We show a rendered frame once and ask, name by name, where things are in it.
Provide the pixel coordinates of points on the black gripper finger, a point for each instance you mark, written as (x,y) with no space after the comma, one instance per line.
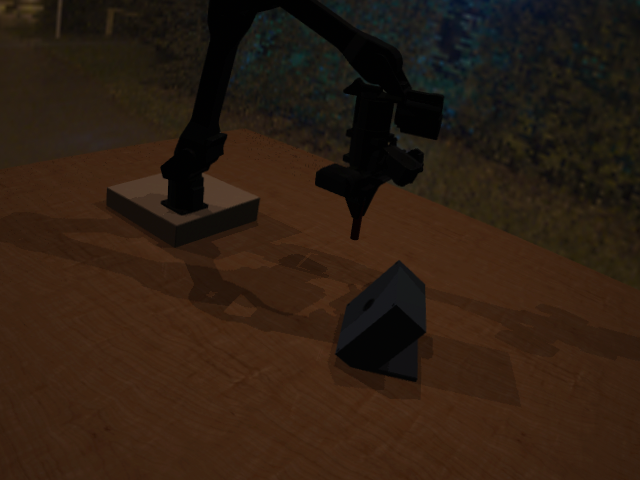
(370,194)
(355,202)

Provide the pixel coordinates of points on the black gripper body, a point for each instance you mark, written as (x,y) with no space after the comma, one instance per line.
(349,181)

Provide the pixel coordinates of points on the dark grey sloped panel with hole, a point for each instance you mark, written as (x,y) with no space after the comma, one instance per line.
(382,325)

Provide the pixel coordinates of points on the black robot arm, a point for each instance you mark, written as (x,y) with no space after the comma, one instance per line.
(201,142)

